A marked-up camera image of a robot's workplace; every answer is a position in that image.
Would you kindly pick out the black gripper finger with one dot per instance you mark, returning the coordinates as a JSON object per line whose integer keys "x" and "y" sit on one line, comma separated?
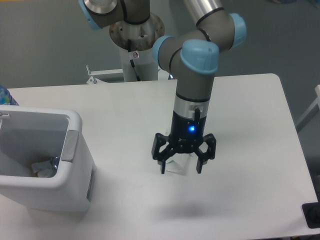
{"x": 210, "y": 152}
{"x": 163, "y": 148}

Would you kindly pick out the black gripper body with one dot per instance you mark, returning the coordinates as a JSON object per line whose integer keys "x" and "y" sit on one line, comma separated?
{"x": 186, "y": 134}

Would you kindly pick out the white paper carton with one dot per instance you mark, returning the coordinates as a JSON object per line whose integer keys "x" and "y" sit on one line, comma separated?
{"x": 178, "y": 163}

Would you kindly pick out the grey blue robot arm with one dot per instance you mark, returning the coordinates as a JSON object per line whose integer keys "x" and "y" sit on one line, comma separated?
{"x": 191, "y": 59}

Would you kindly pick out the trash inside trash can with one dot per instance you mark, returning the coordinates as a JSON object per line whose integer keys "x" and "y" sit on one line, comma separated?
{"x": 46, "y": 169}

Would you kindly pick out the white plastic trash can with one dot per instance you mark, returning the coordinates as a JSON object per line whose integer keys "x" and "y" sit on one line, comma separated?
{"x": 31, "y": 135}

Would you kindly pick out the black clamp on table edge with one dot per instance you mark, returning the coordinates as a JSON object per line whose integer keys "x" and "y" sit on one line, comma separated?
{"x": 311, "y": 213}

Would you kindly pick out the blue patterned bottle at edge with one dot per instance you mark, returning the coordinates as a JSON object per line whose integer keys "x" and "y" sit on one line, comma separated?
{"x": 6, "y": 98}

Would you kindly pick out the white pedestal base brackets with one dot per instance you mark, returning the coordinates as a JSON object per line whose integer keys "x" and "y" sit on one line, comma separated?
{"x": 116, "y": 76}

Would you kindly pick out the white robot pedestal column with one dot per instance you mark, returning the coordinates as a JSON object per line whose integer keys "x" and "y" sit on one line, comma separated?
{"x": 135, "y": 42}

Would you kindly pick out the white frame at right edge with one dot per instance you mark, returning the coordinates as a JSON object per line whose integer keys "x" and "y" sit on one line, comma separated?
{"x": 310, "y": 112}

